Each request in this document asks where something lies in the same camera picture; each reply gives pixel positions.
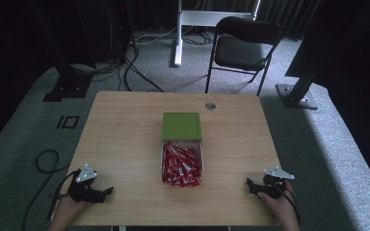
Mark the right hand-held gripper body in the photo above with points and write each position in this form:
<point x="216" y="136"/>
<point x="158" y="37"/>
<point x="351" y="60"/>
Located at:
<point x="274" y="184"/>

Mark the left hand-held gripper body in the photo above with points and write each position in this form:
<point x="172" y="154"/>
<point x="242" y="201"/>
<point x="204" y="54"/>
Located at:
<point x="83" y="187"/>

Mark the person's left hand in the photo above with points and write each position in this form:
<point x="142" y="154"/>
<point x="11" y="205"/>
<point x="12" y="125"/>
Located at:
<point x="72" y="205"/>

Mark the person's right hand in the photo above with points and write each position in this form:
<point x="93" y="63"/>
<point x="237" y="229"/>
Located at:
<point x="279" y="205"/>

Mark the white drawer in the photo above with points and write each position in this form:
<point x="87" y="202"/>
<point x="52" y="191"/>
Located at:
<point x="162" y="154"/>

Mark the pile of red packets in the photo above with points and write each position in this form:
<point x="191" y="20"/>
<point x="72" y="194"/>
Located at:
<point x="181" y="165"/>

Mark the grey table grommet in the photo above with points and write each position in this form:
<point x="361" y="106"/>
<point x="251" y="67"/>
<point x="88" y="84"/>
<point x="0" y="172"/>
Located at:
<point x="210" y="106"/>

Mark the green drawer box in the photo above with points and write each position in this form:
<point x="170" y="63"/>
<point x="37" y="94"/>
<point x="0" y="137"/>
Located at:
<point x="181" y="125"/>

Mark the black metal stand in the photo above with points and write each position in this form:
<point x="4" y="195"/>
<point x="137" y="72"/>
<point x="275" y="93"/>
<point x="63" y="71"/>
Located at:
<point x="297" y="94"/>
<point x="69" y="80"/>

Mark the black folding chair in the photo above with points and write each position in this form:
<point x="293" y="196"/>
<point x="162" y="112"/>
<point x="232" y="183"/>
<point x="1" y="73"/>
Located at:
<point x="242" y="48"/>

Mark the dark curtain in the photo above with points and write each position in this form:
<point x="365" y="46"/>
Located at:
<point x="289" y="16"/>

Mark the white desk frame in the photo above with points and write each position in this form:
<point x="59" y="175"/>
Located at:
<point x="202" y="17"/>

